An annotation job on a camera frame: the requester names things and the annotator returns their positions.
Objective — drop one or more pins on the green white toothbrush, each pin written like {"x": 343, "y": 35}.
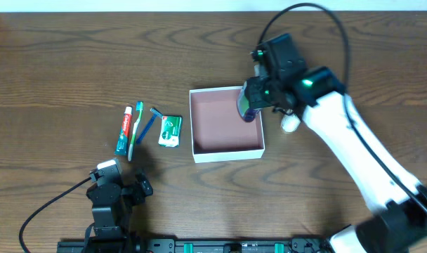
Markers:
{"x": 139, "y": 110}

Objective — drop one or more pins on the clear pump soap bottle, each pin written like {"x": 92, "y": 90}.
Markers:
{"x": 245, "y": 111}

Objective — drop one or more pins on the blue disposable razor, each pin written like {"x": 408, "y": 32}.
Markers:
{"x": 155, "y": 114}

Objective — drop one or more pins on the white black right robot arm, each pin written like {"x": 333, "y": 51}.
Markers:
{"x": 395, "y": 197}

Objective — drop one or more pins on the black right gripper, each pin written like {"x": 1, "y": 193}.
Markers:
{"x": 255, "y": 93}

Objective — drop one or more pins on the white cardboard box pink interior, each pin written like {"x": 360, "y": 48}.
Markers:
{"x": 218, "y": 133}

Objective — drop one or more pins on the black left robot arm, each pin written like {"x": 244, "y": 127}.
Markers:
{"x": 113, "y": 201}

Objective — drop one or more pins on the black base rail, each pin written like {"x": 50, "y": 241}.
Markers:
{"x": 166, "y": 245}

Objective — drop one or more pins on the green white soap packet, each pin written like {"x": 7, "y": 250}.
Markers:
{"x": 170, "y": 131}

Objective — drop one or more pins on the red green toothpaste tube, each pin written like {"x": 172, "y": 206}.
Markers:
{"x": 123, "y": 140}

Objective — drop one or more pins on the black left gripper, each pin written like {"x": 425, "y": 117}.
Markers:
{"x": 133, "y": 192}

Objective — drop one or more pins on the white patterned lotion tube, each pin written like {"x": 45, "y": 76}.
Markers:
{"x": 289, "y": 122}

